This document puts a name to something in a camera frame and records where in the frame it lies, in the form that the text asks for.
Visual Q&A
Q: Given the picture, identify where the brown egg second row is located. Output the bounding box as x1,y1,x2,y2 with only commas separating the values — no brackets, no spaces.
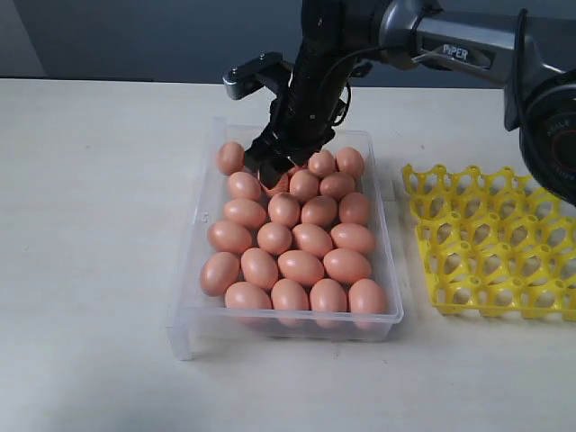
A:
227,172,262,202
319,172,356,202

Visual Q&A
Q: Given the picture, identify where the clear plastic egg box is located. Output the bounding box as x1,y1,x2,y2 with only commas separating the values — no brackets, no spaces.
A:
167,119,403,360

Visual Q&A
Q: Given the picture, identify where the brown egg fifth row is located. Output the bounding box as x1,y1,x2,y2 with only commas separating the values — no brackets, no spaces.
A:
323,248,372,284
277,250,325,286
240,247,279,292
199,252,240,297

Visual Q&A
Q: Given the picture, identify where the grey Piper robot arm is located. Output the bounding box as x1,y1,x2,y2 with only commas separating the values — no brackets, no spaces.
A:
228,1,575,203

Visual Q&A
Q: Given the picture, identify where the brown egg front row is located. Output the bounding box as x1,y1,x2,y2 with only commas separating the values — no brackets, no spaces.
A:
270,278,310,311
309,278,347,329
224,282,272,328
348,278,387,315

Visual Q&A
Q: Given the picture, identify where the brown egg fourth row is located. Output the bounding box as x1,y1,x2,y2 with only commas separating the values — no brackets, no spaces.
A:
256,222,293,256
330,223,375,256
292,223,334,259
207,220,252,255

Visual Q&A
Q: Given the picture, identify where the yellow plastic egg tray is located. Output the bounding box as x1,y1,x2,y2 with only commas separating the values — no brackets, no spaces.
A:
402,165,575,321

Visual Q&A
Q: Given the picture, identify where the brown egg top row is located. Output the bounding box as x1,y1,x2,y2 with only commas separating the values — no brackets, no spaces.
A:
336,147,365,179
216,140,245,176
308,149,337,178

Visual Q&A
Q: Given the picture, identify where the brown egg packed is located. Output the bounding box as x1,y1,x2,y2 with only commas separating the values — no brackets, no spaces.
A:
267,193,301,229
289,169,320,203
262,173,290,197
223,198,266,230

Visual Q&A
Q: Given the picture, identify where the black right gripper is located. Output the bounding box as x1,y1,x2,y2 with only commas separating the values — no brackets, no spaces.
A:
245,42,351,189

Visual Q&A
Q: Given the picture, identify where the brown egg third row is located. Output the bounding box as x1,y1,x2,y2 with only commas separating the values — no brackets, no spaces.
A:
301,195,338,228
338,192,370,226

